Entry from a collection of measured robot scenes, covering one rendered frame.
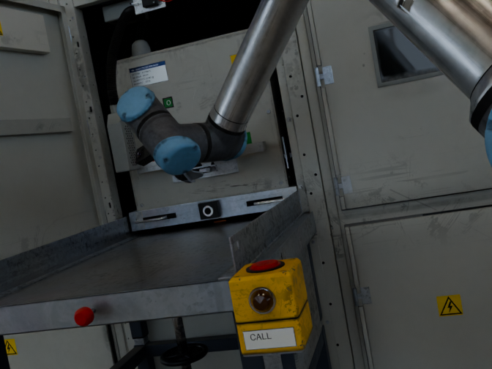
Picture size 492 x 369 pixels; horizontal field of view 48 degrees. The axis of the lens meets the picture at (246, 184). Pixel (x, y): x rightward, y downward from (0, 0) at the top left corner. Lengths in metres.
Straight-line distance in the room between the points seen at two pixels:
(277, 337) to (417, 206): 0.93
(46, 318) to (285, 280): 0.57
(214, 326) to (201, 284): 0.78
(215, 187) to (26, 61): 0.64
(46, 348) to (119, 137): 0.76
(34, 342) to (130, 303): 1.03
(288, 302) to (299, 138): 0.94
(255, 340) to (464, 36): 0.44
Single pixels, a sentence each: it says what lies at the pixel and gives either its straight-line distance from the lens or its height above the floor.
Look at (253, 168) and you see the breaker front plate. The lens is 1.64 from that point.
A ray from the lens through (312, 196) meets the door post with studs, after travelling 1.57.
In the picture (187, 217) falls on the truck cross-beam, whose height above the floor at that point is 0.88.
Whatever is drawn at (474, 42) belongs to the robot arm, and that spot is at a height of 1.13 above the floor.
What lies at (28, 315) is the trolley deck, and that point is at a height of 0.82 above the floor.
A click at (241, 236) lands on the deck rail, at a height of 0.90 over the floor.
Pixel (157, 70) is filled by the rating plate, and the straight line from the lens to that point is 1.74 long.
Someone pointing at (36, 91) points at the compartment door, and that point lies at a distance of 1.71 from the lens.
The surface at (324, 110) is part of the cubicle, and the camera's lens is 1.54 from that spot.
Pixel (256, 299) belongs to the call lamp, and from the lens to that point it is 0.67.
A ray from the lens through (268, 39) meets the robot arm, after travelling 1.14.
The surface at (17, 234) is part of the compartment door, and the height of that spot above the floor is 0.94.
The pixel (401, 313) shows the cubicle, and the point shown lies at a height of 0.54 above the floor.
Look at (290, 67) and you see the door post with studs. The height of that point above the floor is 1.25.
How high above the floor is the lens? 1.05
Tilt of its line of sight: 3 degrees down
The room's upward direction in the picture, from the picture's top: 10 degrees counter-clockwise
